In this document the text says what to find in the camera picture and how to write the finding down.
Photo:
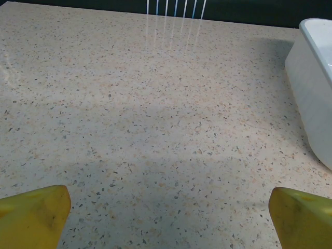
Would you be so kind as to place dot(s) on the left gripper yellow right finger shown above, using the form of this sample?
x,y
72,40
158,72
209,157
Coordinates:
x,y
303,223

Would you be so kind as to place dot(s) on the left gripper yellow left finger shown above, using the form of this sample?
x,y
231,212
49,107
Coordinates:
x,y
31,218

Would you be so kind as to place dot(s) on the large white plastic bin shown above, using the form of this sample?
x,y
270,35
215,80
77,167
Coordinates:
x,y
308,90

